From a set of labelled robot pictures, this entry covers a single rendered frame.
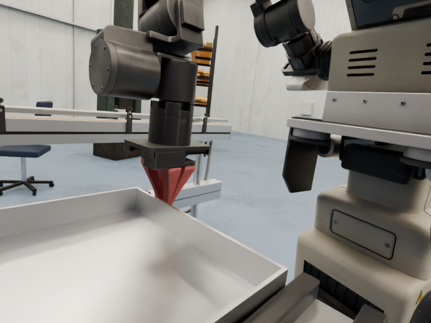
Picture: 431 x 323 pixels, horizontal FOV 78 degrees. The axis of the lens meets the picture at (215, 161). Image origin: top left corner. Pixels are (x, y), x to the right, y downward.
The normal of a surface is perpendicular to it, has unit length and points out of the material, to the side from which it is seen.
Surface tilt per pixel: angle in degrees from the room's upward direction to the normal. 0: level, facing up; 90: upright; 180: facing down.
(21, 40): 90
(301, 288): 0
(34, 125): 90
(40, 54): 90
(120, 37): 75
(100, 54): 89
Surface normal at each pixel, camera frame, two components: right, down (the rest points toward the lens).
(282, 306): 0.11, -0.97
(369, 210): -0.33, -0.82
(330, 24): -0.66, 0.08
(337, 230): -0.84, 0.16
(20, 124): 0.72, 0.22
